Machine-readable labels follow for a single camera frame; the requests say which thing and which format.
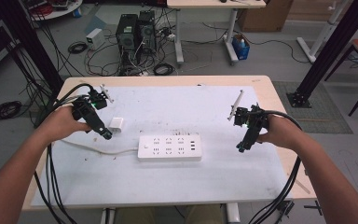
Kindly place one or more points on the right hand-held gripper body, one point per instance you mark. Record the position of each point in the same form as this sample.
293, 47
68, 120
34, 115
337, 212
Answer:
251, 119

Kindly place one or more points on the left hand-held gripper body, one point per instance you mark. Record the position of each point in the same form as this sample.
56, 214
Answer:
88, 107

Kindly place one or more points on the white power adapter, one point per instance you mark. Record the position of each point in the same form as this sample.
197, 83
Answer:
116, 125

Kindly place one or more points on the person's left hand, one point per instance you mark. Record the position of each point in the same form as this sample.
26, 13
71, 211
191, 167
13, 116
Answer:
60, 123

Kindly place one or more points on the person's right hand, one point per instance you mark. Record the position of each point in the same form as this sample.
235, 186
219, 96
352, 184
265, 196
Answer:
281, 133

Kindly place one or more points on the white power strip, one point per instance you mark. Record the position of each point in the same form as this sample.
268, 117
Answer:
169, 149

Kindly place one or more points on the grey floor mat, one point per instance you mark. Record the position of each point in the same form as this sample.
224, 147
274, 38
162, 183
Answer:
320, 121

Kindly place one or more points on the white box device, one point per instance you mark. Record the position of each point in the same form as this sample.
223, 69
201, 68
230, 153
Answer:
94, 38

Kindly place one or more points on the large black computer tower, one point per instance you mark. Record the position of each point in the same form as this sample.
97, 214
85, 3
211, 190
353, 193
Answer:
126, 37

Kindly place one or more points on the wooden table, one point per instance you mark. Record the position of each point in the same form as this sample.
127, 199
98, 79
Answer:
167, 80

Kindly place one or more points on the white table mat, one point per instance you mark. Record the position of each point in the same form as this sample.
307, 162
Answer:
167, 186

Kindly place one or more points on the slim black computer tower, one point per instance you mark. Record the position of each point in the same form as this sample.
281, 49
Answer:
147, 31

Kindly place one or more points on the round white table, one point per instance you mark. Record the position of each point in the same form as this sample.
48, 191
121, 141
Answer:
59, 12

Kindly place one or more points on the cardboard box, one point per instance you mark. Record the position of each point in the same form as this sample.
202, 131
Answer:
264, 15

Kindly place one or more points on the white metal stand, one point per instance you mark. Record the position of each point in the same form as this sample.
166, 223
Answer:
321, 34

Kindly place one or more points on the white-legged desk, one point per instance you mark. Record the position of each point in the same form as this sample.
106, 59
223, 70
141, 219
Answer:
214, 3

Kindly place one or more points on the black metal post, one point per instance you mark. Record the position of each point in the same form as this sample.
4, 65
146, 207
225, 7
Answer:
34, 46
332, 46

